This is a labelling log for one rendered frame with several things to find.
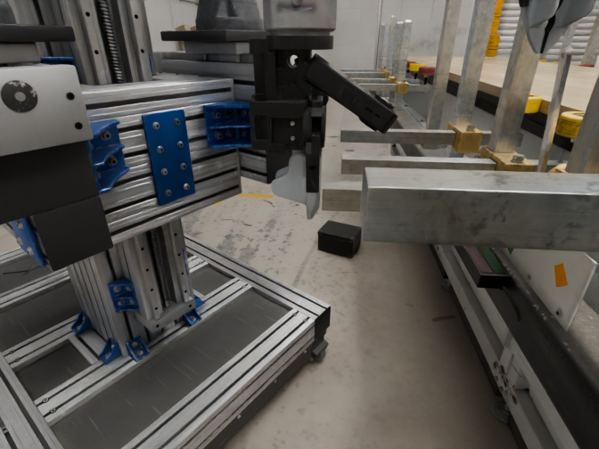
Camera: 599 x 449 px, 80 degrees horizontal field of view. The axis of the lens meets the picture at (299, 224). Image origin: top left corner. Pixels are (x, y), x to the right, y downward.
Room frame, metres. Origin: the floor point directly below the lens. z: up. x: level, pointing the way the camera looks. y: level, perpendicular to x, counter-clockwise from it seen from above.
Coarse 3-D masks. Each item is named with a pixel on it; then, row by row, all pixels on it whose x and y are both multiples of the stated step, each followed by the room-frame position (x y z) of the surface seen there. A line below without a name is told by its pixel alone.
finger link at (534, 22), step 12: (540, 0) 0.47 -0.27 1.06; (552, 0) 0.44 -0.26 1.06; (528, 12) 0.48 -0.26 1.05; (540, 12) 0.46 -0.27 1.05; (552, 12) 0.44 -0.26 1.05; (528, 24) 0.47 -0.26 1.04; (540, 24) 0.46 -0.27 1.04; (528, 36) 0.48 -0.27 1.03; (540, 36) 0.47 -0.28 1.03; (540, 48) 0.47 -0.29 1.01
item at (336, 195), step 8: (328, 184) 0.42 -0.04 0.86; (336, 184) 0.42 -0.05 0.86; (344, 184) 0.42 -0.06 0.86; (352, 184) 0.42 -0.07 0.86; (360, 184) 0.42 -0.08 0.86; (328, 192) 0.41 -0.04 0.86; (336, 192) 0.41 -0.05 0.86; (344, 192) 0.41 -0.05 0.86; (352, 192) 0.41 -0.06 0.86; (360, 192) 0.40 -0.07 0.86; (328, 200) 0.41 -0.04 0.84; (336, 200) 0.41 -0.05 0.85; (344, 200) 0.41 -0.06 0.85; (352, 200) 0.41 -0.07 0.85; (360, 200) 0.40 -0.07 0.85; (328, 208) 0.41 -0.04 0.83; (336, 208) 0.41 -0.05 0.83; (344, 208) 0.41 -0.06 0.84; (352, 208) 0.41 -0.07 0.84
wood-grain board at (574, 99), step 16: (432, 64) 2.17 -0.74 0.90; (496, 64) 2.17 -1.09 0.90; (544, 64) 2.17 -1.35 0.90; (480, 80) 1.29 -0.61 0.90; (496, 80) 1.29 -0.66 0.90; (544, 80) 1.29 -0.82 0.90; (576, 80) 1.29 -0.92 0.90; (592, 80) 1.29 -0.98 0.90; (496, 96) 1.11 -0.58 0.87; (544, 96) 0.91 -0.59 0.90; (576, 96) 0.91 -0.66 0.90; (544, 112) 0.84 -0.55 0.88; (560, 112) 0.78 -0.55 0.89
